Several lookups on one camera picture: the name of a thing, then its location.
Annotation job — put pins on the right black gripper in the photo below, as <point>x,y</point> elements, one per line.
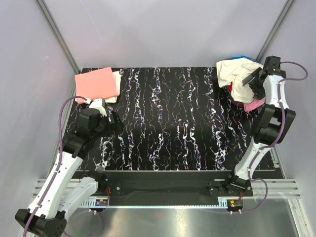
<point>259,93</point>

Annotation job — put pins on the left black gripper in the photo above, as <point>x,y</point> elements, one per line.
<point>114,128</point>

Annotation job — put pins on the cream white t shirt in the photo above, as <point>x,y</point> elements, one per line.
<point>234,72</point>

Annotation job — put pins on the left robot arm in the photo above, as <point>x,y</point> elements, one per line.
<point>49,212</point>

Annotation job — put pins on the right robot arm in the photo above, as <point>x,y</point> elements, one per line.
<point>269,128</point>

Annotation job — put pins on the red t shirt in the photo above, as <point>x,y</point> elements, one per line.
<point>230,86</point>

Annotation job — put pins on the pink t shirt in basket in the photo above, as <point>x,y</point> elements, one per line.
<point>254,104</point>

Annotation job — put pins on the folded pink t shirt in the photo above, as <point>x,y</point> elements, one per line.
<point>95,84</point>

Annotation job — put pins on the folded white t shirt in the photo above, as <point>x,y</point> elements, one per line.
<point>116,86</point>

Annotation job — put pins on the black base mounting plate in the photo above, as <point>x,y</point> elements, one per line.
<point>231,186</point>

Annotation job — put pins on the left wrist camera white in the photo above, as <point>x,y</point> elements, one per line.
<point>99,104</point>

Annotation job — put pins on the right aluminium frame post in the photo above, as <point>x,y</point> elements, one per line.
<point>275,28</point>

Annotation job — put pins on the aluminium frame post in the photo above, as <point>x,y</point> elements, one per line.
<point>275,28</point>
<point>57,34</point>

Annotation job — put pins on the left aluminium frame post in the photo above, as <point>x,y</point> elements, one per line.
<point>57,34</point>

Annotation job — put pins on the aluminium rail front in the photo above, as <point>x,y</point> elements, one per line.
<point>277,188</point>

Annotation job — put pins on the white slotted cable duct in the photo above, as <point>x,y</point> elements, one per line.
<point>96,203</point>

